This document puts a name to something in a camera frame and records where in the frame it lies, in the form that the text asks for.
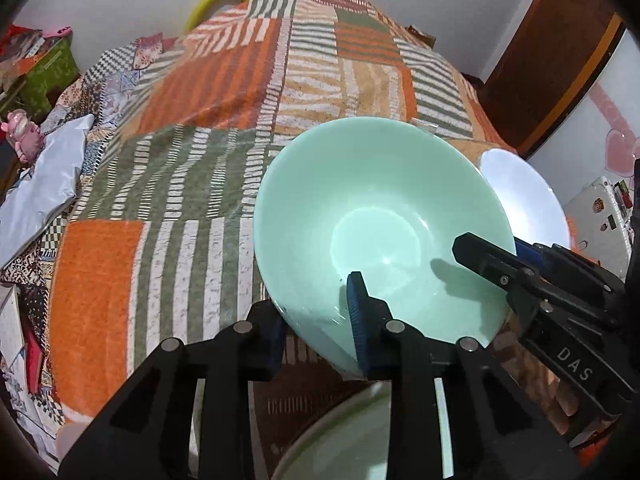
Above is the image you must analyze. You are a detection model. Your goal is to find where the green cardboard box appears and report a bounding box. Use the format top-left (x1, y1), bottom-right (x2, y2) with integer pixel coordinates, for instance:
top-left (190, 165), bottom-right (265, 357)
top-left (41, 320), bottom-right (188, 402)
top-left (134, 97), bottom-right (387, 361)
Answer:
top-left (20, 37), bottom-right (81, 118)

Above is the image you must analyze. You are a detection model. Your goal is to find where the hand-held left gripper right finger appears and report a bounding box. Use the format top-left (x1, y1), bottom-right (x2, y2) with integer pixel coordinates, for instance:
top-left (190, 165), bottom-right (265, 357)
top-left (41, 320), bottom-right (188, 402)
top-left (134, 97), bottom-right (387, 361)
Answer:
top-left (346, 271), bottom-right (583, 480)

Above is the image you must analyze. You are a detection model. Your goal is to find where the white bowl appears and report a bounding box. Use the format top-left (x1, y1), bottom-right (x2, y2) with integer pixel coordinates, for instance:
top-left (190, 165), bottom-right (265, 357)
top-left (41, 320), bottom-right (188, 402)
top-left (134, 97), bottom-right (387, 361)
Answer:
top-left (479, 149), bottom-right (572, 248)

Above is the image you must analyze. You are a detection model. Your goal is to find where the pink plush toy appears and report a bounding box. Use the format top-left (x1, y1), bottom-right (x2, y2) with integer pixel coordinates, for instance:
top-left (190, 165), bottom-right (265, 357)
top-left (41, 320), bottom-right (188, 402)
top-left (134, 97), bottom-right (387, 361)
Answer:
top-left (0, 110), bottom-right (46, 165)

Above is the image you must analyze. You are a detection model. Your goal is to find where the heap of colourful packages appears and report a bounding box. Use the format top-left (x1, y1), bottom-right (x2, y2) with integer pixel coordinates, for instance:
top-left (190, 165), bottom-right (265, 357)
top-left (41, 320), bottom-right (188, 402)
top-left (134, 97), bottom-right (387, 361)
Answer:
top-left (0, 24), bottom-right (73, 106)

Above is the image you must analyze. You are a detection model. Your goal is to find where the mint green bowl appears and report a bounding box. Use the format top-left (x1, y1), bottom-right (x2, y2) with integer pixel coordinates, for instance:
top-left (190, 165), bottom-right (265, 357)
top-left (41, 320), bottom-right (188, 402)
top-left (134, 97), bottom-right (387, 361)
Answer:
top-left (252, 117), bottom-right (518, 376)

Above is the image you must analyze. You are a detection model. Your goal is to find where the white suitcase with stickers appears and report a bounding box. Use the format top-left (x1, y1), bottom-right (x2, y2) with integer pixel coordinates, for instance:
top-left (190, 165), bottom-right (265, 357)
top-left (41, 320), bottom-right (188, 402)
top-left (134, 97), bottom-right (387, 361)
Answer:
top-left (562, 176), bottom-right (636, 281)

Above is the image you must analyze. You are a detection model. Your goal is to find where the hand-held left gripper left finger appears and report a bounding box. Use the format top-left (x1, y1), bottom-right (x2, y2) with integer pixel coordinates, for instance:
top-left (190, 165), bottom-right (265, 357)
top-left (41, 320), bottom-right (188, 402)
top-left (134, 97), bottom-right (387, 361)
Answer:
top-left (57, 300), bottom-right (288, 480)

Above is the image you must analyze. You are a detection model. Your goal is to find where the checkered floral patchwork cloth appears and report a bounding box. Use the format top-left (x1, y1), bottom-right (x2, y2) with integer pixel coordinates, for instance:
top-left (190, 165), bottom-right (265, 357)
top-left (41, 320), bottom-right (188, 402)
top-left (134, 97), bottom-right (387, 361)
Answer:
top-left (0, 32), bottom-right (191, 421)

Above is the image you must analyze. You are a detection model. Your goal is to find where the brown wooden door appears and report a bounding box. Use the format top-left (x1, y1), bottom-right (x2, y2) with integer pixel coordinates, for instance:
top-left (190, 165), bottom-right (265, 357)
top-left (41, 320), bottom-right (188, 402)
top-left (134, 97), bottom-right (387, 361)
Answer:
top-left (482, 0), bottom-right (628, 158)

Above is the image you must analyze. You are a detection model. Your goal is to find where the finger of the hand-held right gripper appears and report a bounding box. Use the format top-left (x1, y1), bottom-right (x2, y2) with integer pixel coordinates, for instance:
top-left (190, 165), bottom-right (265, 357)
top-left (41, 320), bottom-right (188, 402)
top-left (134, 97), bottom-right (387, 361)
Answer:
top-left (451, 232), bottom-right (617, 329)
top-left (515, 239), bottom-right (626, 311)

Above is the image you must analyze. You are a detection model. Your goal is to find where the orange striped patchwork blanket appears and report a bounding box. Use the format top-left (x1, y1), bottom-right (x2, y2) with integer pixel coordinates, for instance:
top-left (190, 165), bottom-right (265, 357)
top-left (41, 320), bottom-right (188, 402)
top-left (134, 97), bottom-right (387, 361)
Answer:
top-left (47, 0), bottom-right (576, 436)

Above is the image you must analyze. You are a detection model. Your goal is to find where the white pillow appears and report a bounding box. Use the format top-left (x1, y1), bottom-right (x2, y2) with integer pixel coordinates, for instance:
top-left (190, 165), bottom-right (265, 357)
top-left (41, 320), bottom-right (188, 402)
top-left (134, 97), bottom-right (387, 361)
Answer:
top-left (0, 114), bottom-right (96, 268)

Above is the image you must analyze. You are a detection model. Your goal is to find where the mint green plate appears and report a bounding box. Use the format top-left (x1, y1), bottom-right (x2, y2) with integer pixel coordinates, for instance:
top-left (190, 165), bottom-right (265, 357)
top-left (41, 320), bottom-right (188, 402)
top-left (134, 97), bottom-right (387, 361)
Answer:
top-left (272, 377), bottom-right (456, 480)

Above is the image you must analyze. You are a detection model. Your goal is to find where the pink translucent heart ornament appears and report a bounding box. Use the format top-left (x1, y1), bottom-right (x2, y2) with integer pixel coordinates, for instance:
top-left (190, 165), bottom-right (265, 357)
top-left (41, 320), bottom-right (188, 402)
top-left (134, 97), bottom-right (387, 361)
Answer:
top-left (602, 127), bottom-right (640, 176)

